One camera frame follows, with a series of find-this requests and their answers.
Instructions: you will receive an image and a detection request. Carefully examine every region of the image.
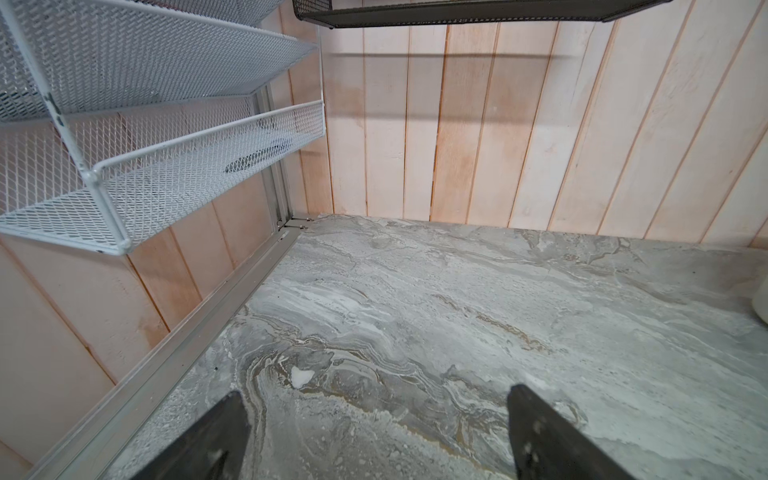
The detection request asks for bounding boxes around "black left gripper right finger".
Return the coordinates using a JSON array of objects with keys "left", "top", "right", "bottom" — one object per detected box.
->
[{"left": 507, "top": 384, "right": 633, "bottom": 480}]

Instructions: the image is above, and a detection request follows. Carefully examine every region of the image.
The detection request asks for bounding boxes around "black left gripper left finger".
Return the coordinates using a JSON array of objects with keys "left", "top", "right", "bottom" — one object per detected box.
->
[{"left": 134, "top": 391, "right": 251, "bottom": 480}]

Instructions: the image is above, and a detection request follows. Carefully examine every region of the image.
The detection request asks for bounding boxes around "white round clock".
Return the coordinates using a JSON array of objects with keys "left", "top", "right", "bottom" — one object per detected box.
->
[{"left": 751, "top": 277, "right": 768, "bottom": 324}]

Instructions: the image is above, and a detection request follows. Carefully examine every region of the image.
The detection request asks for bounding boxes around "aluminium frame rail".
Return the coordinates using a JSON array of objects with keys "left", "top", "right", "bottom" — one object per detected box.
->
[{"left": 23, "top": 89, "right": 313, "bottom": 480}]

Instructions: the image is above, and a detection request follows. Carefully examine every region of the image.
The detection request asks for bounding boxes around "white wire mesh shelf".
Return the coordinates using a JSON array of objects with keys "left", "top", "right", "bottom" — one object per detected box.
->
[{"left": 1, "top": 1, "right": 325, "bottom": 255}]

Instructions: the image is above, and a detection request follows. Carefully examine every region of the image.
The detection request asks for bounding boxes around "black mesh wall basket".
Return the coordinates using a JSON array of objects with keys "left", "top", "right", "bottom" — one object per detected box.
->
[{"left": 292, "top": 0, "right": 662, "bottom": 29}]

